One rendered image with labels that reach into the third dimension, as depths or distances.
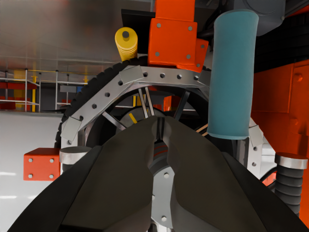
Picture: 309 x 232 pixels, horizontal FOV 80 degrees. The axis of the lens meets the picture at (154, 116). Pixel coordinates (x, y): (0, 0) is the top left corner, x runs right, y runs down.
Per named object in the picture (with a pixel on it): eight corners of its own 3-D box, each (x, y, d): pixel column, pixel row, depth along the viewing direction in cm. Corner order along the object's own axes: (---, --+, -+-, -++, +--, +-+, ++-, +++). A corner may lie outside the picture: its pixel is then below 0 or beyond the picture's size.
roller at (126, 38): (123, 54, 74) (122, 69, 74) (113, 20, 45) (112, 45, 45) (137, 55, 74) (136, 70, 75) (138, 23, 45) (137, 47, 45)
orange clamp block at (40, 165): (71, 147, 54) (38, 147, 53) (60, 155, 47) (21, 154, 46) (70, 171, 55) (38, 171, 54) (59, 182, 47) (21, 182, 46)
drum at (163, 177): (140, 138, 55) (137, 185, 56) (142, 160, 34) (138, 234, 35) (186, 140, 56) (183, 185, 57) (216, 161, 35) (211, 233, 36)
